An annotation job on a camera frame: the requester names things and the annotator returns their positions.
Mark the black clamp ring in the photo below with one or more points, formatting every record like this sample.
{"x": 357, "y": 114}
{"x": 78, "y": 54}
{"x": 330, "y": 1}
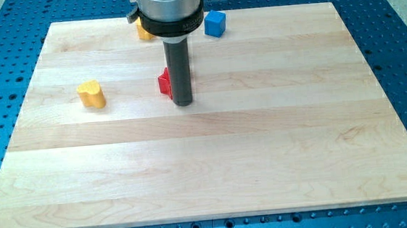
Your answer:
{"x": 168, "y": 29}

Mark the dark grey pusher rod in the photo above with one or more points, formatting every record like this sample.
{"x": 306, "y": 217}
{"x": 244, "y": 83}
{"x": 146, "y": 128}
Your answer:
{"x": 177, "y": 60}

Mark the yellow heart block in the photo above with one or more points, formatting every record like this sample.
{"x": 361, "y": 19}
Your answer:
{"x": 91, "y": 94}

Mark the yellow block behind arm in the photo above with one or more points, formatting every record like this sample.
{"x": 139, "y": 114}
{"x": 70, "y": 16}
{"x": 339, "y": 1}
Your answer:
{"x": 142, "y": 33}

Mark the red star block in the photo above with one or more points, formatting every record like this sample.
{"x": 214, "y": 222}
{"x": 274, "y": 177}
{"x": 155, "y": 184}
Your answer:
{"x": 164, "y": 83}

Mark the blue cube block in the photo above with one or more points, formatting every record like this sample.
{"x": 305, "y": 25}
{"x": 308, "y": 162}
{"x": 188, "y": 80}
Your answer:
{"x": 215, "y": 23}

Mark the light wooden board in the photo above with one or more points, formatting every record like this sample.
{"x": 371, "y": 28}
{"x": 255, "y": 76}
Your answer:
{"x": 287, "y": 116}

